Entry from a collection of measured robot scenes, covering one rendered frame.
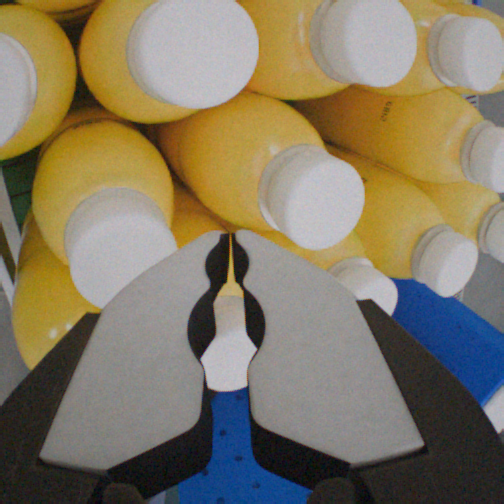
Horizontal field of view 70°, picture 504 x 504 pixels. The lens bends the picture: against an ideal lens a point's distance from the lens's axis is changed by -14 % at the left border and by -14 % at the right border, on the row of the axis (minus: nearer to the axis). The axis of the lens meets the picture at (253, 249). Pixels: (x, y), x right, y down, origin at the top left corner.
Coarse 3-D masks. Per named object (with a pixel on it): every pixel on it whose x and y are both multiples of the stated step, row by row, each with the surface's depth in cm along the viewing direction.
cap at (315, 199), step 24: (288, 168) 16; (312, 168) 15; (336, 168) 16; (288, 192) 15; (312, 192) 16; (336, 192) 16; (360, 192) 17; (288, 216) 16; (312, 216) 16; (336, 216) 17; (312, 240) 17; (336, 240) 17
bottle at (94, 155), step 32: (64, 128) 20; (96, 128) 17; (128, 128) 19; (64, 160) 16; (96, 160) 15; (128, 160) 16; (160, 160) 18; (32, 192) 17; (64, 192) 15; (96, 192) 14; (128, 192) 15; (160, 192) 17; (64, 224) 15; (64, 256) 16
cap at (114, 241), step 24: (96, 216) 13; (120, 216) 13; (144, 216) 13; (72, 240) 13; (96, 240) 13; (120, 240) 13; (144, 240) 14; (168, 240) 14; (72, 264) 13; (96, 264) 13; (120, 264) 14; (144, 264) 14; (96, 288) 14; (120, 288) 14
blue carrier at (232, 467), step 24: (216, 408) 36; (240, 408) 36; (216, 432) 34; (240, 432) 34; (216, 456) 32; (240, 456) 32; (192, 480) 30; (216, 480) 30; (240, 480) 30; (264, 480) 30
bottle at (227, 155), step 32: (256, 96) 20; (160, 128) 26; (192, 128) 21; (224, 128) 19; (256, 128) 18; (288, 128) 18; (192, 160) 20; (224, 160) 18; (256, 160) 18; (224, 192) 19; (256, 192) 18; (256, 224) 19
